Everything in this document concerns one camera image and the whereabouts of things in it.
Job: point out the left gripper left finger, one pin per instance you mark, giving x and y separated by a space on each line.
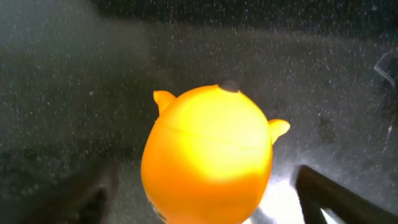
90 196

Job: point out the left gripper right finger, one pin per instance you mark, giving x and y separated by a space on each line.
320 189

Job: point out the yellow rubber duck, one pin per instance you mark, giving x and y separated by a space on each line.
208 149

